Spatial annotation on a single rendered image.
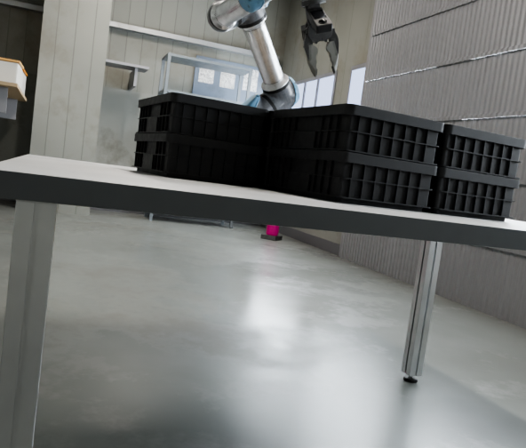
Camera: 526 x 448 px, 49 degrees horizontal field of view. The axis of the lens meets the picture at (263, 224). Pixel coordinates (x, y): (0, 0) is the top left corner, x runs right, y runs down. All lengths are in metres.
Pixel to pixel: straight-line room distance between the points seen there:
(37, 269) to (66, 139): 6.10
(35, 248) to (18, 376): 0.21
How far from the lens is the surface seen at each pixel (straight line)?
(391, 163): 1.44
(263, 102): 2.34
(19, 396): 1.04
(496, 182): 1.68
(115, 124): 7.91
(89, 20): 7.19
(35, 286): 0.97
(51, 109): 7.05
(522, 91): 4.30
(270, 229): 6.76
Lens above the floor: 0.74
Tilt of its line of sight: 5 degrees down
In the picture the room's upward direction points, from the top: 8 degrees clockwise
